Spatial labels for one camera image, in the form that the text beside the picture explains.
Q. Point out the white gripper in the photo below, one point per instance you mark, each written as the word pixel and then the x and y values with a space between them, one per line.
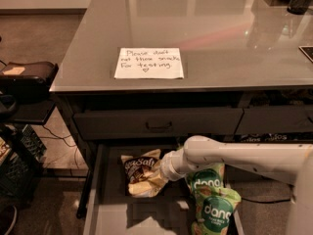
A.
pixel 166 170

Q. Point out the brown sea salt chip bag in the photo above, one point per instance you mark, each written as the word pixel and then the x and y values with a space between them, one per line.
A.
pixel 138 169

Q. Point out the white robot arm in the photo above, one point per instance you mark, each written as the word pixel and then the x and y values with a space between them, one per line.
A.
pixel 288 163

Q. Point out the green dang bag middle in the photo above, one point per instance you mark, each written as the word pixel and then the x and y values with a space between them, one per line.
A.
pixel 213 176

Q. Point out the green dang bag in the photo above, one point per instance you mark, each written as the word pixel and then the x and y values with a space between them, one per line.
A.
pixel 213 176
pixel 214 208

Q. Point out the open middle drawer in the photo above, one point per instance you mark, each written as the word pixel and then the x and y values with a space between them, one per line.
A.
pixel 112 211

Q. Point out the dark top left drawer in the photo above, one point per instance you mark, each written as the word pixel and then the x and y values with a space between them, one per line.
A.
pixel 117 124

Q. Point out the green dang bag front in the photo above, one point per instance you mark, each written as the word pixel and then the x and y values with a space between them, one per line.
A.
pixel 214 208

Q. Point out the dark top right drawer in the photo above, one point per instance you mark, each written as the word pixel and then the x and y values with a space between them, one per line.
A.
pixel 276 119

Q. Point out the dark chip bags right drawer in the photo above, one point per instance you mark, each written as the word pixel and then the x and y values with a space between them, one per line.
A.
pixel 306 137

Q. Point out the dark tablet on counter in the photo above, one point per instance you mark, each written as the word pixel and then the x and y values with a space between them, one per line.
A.
pixel 307 51

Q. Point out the white handwritten paper note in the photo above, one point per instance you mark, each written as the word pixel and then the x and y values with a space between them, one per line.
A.
pixel 149 63

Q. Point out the black plastic crate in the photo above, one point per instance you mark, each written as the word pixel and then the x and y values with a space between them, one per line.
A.
pixel 21 152

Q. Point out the black chair with note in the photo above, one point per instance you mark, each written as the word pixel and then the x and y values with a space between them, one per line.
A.
pixel 25 92

